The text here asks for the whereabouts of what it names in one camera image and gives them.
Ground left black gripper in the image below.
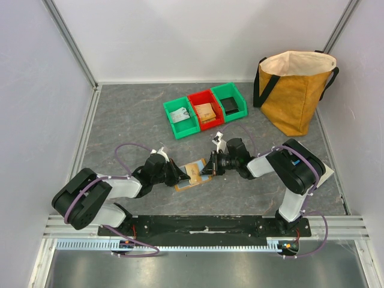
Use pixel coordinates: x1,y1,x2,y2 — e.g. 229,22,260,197
152,158,190,187

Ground orange leather card holder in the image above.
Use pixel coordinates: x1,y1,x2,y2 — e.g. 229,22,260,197
175,158,212,192

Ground tan patterned card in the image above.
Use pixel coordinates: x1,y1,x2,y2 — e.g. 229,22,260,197
185,163,202,184

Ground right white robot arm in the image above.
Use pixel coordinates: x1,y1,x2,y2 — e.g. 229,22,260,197
200,137,326,236

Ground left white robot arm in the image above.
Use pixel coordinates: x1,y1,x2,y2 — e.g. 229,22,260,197
52,151,190,236

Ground brown cards in red bin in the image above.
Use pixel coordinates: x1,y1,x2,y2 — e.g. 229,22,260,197
195,103,217,124

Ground left green plastic bin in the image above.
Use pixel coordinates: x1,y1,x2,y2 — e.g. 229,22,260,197
163,97,200,140

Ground green plastic bin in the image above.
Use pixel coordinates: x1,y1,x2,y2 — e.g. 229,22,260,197
163,97,200,140
211,82,248,123

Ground black wallet in bin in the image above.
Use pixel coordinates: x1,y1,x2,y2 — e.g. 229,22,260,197
221,97,242,116

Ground right green plastic bin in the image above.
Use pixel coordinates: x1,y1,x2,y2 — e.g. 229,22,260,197
211,82,248,123

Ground red plastic bin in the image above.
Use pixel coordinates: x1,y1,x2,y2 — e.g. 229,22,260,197
187,89,224,131

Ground mustard tote bag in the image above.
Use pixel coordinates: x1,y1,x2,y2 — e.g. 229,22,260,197
253,51,340,137

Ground blue razor package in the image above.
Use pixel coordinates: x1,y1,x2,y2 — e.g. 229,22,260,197
317,164,334,188

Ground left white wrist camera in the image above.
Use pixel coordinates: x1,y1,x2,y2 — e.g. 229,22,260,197
151,146,170,162

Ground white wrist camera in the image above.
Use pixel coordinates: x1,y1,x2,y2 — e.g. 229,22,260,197
212,131,226,153
151,146,170,162

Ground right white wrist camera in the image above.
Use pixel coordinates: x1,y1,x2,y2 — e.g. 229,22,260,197
212,131,226,153

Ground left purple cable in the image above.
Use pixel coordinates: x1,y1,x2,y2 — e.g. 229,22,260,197
64,143,160,258

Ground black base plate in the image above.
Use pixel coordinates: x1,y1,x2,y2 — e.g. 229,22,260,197
116,215,311,247

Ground slotted cable duct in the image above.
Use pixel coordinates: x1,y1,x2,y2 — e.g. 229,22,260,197
56,238,286,253

